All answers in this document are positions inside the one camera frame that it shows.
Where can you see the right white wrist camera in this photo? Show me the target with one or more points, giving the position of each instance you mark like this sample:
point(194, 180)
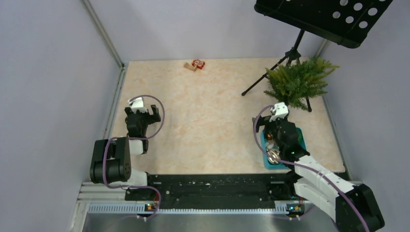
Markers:
point(279, 110)

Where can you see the small wooden block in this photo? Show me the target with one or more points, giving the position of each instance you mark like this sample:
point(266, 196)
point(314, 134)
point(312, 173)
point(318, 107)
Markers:
point(190, 67)

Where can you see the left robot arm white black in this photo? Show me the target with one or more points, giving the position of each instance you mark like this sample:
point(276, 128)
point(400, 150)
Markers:
point(113, 159)

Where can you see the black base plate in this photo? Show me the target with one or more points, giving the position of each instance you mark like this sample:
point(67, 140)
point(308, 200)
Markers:
point(216, 191)

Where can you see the black music stand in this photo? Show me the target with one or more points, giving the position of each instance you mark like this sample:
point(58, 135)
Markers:
point(344, 22)

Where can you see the silver striped ball ornament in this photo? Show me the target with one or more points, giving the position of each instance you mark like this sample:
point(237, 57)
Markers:
point(273, 156)

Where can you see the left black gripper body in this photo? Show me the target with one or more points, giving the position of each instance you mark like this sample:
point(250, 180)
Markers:
point(147, 119)

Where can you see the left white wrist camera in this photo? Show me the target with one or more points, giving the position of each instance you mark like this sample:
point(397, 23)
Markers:
point(137, 105)

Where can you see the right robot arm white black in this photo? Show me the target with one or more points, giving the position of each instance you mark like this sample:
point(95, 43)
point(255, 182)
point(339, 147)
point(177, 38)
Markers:
point(352, 208)

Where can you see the small green christmas tree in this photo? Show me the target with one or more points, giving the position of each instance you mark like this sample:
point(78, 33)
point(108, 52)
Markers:
point(300, 81)

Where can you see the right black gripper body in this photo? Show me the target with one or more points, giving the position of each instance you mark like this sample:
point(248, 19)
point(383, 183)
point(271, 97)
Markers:
point(271, 127)

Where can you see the red gift box ornament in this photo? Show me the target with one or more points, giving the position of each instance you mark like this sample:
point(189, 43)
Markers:
point(197, 63)

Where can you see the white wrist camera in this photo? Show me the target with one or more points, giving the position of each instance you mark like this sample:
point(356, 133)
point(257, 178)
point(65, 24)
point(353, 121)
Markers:
point(137, 105)
point(279, 110)

